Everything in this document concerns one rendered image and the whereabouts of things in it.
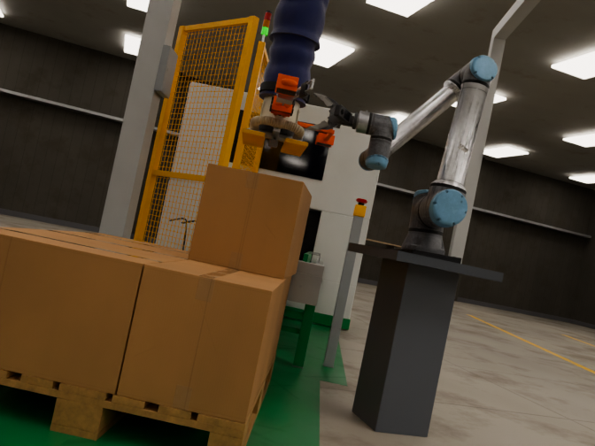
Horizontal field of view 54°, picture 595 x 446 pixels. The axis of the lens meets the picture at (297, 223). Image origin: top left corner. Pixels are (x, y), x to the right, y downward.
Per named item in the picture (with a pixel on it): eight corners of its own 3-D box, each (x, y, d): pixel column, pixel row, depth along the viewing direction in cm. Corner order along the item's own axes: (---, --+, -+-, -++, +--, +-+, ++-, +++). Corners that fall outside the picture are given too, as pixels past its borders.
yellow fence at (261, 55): (222, 303, 538) (268, 82, 545) (233, 306, 537) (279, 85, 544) (195, 319, 421) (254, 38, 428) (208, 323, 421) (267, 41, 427)
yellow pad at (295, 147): (280, 152, 285) (282, 142, 285) (300, 157, 286) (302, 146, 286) (284, 142, 251) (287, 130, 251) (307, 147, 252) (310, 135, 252)
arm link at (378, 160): (382, 173, 248) (387, 144, 249) (389, 168, 236) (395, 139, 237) (360, 167, 247) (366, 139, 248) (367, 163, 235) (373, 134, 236)
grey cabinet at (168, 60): (161, 97, 394) (171, 54, 395) (169, 99, 393) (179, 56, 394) (153, 89, 374) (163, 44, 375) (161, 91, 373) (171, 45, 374)
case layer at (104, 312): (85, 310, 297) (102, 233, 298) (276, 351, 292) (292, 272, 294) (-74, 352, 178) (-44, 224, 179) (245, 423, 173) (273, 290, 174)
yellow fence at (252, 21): (113, 301, 428) (173, 25, 435) (125, 302, 436) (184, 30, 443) (188, 332, 372) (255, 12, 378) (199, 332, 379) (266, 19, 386)
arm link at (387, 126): (396, 138, 236) (401, 115, 237) (366, 133, 237) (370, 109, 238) (393, 143, 246) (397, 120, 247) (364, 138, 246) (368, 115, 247)
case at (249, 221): (219, 257, 296) (235, 180, 297) (296, 273, 293) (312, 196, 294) (187, 258, 236) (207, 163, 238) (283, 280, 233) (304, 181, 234)
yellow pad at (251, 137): (242, 143, 284) (243, 134, 284) (262, 148, 284) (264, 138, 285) (241, 132, 250) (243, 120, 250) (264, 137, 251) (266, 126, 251)
